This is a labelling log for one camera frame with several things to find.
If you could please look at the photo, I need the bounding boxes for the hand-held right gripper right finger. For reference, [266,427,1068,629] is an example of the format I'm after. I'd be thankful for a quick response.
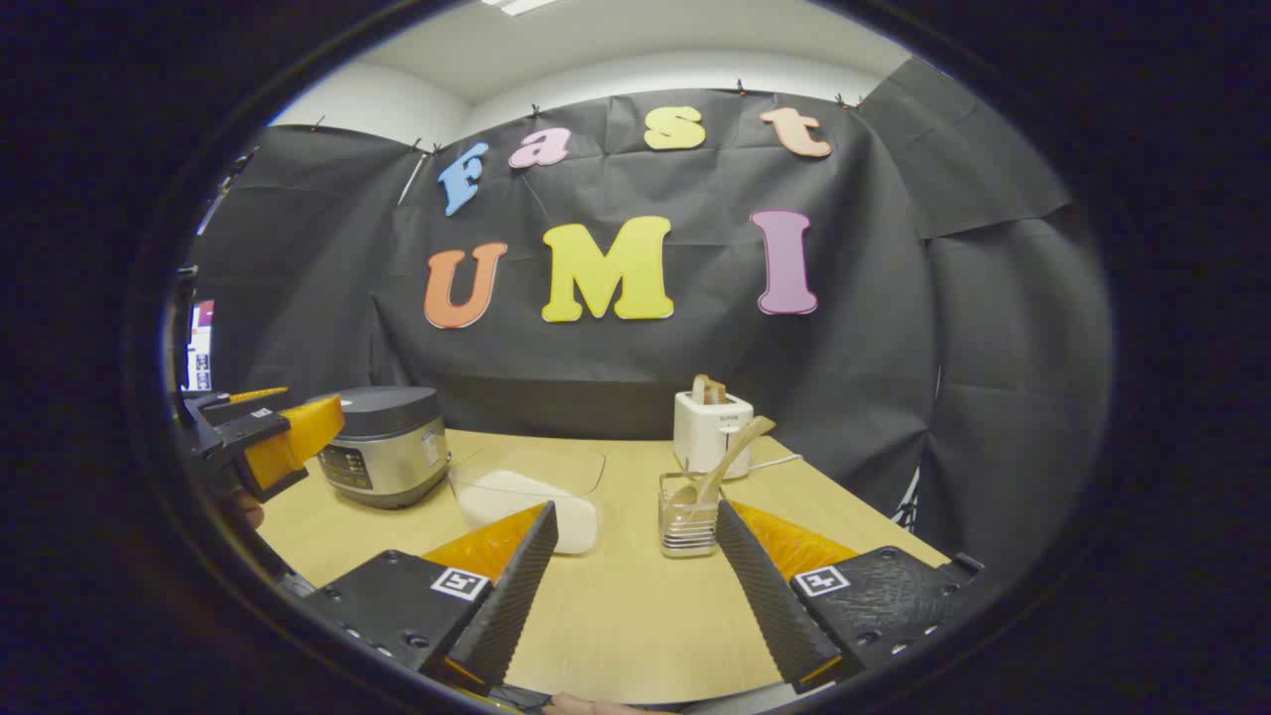
[715,500,984,694]

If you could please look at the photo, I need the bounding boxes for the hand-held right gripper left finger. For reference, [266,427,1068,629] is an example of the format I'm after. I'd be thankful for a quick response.
[298,501,559,694]

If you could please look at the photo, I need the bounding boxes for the silver black rice cooker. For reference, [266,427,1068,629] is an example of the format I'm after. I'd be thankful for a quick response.
[316,385,453,509]

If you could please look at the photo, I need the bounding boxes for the clear chopstick holder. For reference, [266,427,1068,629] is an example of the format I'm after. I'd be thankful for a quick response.
[658,472,724,559]

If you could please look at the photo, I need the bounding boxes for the wooden spoon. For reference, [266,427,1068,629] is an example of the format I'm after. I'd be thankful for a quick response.
[670,415,777,512]

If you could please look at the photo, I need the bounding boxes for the computer monitor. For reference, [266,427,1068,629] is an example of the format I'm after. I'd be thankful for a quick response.
[187,300,214,390]

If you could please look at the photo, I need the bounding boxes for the clear plastic container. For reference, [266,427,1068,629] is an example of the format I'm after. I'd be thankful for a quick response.
[447,444,607,555]

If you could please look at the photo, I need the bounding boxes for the white toaster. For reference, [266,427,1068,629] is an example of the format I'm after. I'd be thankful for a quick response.
[673,389,756,481]

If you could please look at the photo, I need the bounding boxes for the black backdrop cloth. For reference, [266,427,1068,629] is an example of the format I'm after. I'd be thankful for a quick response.
[194,55,1113,587]

